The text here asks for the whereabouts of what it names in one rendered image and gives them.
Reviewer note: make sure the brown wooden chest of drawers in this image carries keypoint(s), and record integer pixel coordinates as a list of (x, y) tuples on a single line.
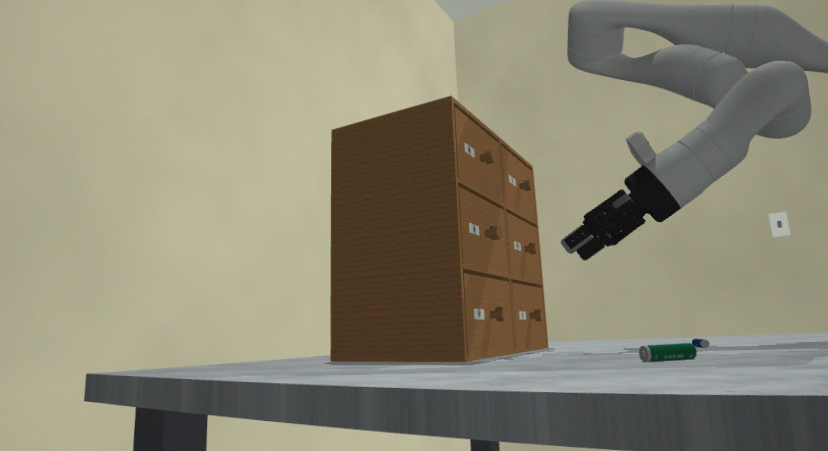
[(397, 292)]

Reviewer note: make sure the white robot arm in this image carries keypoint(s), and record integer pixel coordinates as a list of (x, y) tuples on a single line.
[(734, 37)]

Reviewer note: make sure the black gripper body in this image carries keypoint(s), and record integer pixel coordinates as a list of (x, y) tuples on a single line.
[(650, 197)]

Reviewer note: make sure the green aa battery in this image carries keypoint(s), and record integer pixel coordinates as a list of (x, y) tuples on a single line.
[(667, 352)]

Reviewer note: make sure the brown wooden drawer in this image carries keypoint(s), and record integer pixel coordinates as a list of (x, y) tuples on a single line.
[(486, 299), (523, 248), (476, 163), (480, 223), (518, 185), (529, 319)]

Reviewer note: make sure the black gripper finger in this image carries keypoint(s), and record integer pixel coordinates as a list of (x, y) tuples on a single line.
[(598, 243), (621, 203)]

